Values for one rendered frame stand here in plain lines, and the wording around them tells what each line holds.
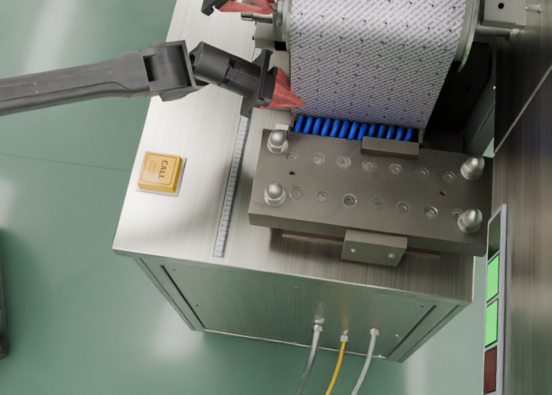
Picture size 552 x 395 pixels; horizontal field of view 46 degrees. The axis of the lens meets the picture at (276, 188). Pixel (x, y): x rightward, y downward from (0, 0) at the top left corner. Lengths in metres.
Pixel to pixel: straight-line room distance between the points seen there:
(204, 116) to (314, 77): 0.34
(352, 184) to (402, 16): 0.30
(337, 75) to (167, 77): 0.26
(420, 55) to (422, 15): 0.06
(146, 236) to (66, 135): 1.24
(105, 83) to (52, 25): 1.72
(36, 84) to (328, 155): 0.48
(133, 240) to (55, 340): 1.01
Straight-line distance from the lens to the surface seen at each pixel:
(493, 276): 0.91
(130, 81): 1.00
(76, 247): 2.25
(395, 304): 1.29
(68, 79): 0.99
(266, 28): 1.11
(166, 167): 1.24
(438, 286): 1.19
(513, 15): 0.98
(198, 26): 1.43
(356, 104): 1.10
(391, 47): 0.96
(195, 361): 2.07
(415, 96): 1.06
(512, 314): 0.84
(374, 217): 1.07
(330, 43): 0.96
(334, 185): 1.09
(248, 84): 1.05
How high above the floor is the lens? 2.03
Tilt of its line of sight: 67 degrees down
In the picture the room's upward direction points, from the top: 4 degrees counter-clockwise
